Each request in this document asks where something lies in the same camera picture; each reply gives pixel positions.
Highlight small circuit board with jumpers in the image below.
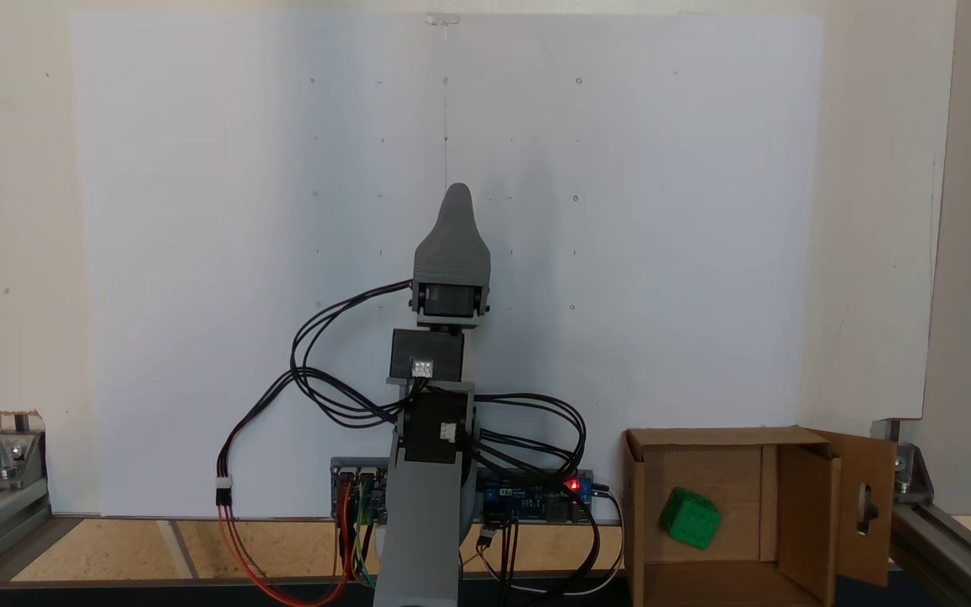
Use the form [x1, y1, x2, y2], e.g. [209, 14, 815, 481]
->
[334, 466, 389, 524]

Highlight blue circuit board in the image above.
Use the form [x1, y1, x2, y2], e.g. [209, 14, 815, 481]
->
[479, 470, 594, 524]

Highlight black servo cable bundle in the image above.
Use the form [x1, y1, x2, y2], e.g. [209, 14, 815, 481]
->
[289, 282, 416, 430]
[470, 391, 603, 601]

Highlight black cable with white plug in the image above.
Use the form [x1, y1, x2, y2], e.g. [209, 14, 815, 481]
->
[216, 369, 402, 508]

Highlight large white paper sheet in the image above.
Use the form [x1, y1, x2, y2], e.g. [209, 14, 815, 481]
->
[71, 13, 825, 519]

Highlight grey circuit board tray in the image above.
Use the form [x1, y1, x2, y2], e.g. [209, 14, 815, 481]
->
[330, 457, 595, 526]

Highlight brown cardboard box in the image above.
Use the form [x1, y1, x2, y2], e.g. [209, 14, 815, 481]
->
[623, 426, 898, 607]

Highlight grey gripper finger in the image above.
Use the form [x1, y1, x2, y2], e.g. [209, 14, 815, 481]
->
[412, 183, 491, 283]

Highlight coloured jumper wires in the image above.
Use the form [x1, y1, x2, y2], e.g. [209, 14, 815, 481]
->
[349, 481, 380, 591]

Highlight thin white cable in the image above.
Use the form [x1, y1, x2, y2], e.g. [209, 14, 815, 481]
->
[591, 485, 626, 596]

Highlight orange and red wire pair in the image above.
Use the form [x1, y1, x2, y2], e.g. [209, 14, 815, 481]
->
[217, 504, 353, 607]

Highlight metal corner bracket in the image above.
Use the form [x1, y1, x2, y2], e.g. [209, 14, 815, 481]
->
[0, 411, 47, 492]
[871, 418, 936, 505]

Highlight green dice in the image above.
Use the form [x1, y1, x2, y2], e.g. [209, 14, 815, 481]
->
[659, 486, 723, 552]

